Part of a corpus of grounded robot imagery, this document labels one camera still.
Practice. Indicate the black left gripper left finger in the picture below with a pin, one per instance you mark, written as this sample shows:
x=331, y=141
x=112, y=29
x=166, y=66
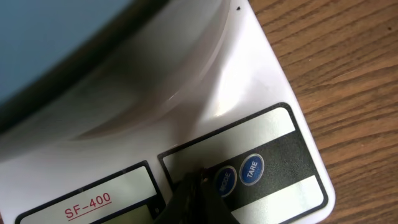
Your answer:
x=185, y=206

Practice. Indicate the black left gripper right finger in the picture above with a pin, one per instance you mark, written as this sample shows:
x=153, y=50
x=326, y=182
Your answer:
x=215, y=210

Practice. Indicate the white kitchen scale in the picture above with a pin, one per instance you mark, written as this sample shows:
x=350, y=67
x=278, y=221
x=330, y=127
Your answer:
x=198, y=87

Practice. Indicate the teal bowl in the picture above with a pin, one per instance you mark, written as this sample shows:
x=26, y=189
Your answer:
x=48, y=46

